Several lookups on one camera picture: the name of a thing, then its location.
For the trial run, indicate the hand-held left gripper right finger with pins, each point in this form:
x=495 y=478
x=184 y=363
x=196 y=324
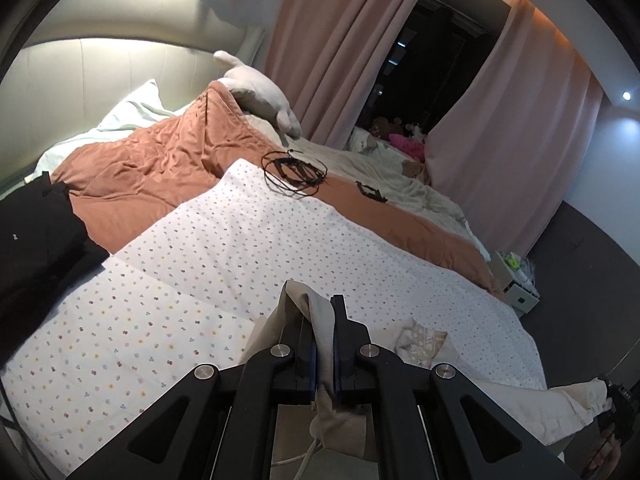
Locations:
x=341 y=360

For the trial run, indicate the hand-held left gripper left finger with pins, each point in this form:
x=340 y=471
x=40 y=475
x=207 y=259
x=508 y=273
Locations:
x=307 y=360

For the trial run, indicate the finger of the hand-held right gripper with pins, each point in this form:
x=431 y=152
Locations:
x=614 y=392

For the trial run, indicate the beige zip jacket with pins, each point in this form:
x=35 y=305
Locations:
x=324 y=330

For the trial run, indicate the black folded clothes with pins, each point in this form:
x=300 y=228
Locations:
x=35 y=250

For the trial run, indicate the white nightstand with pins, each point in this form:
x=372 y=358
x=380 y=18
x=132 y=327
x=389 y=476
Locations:
x=520 y=290

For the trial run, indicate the white dotted bed sheet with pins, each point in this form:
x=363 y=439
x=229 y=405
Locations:
x=200 y=270

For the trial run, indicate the green small item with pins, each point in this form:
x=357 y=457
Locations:
x=511 y=261

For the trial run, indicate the small black clip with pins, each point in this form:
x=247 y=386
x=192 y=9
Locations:
x=371 y=192

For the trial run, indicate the cream crumpled blanket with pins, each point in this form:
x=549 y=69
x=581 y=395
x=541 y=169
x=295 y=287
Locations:
x=415 y=200

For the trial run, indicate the pink plush toy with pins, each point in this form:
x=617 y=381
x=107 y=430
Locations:
x=407 y=147

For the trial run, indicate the brown teddy bear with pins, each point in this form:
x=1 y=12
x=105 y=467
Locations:
x=382 y=127

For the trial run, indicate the orange quilt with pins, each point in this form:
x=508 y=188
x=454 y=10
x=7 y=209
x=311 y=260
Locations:
x=165 y=160

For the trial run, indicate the white plush toy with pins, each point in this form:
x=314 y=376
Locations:
x=260 y=90

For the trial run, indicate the pink curtain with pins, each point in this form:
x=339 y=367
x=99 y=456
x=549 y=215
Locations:
x=340 y=45
x=515 y=135

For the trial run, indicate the white pillow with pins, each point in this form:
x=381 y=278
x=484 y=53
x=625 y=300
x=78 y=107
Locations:
x=125 y=115

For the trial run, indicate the cream padded headboard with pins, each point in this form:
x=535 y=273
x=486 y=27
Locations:
x=100 y=75

